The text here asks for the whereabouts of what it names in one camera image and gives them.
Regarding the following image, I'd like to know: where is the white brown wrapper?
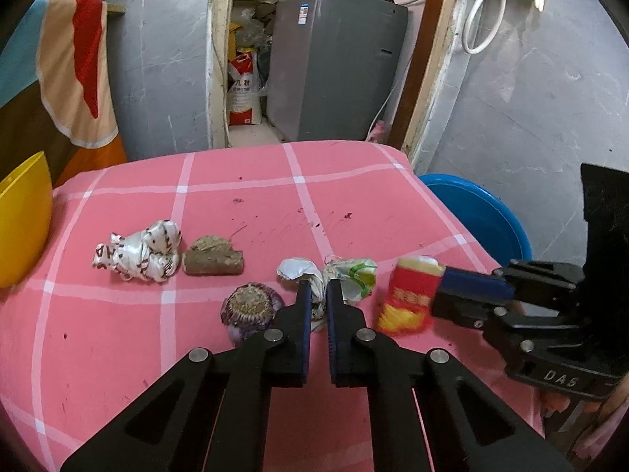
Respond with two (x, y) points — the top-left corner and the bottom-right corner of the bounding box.
(92, 219), (181, 284)

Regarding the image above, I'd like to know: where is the person's right hand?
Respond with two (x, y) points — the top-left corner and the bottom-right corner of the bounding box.
(537, 382), (629, 419)

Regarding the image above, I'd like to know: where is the teal orange red towel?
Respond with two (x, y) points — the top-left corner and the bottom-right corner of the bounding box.
(1, 0), (118, 149)

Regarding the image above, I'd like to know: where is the grey refrigerator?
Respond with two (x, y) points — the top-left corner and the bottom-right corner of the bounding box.
(267, 0), (408, 142)

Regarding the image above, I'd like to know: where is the red yellow snack packet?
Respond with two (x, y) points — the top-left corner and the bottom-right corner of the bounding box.
(376, 256), (446, 337)

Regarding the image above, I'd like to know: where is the red white rice sack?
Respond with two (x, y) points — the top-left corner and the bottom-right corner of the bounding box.
(227, 48), (262, 126)

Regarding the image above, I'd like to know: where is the yellow plastic bowl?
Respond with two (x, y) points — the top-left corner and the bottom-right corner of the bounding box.
(0, 151), (53, 289)

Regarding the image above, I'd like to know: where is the brown counter cabinet front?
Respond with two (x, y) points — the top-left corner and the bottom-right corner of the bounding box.
(0, 81), (127, 188)

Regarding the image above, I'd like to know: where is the green white wrapper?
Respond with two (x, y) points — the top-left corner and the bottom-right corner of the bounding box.
(276, 258), (377, 331)

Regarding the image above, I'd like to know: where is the pink checked tablecloth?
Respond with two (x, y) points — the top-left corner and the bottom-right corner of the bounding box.
(0, 140), (545, 472)

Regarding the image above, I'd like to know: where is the yellow sack by door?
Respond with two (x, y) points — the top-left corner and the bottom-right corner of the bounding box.
(227, 22), (242, 62)

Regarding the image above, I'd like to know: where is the blue plastic bucket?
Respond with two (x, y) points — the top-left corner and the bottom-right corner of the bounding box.
(419, 174), (533, 266)

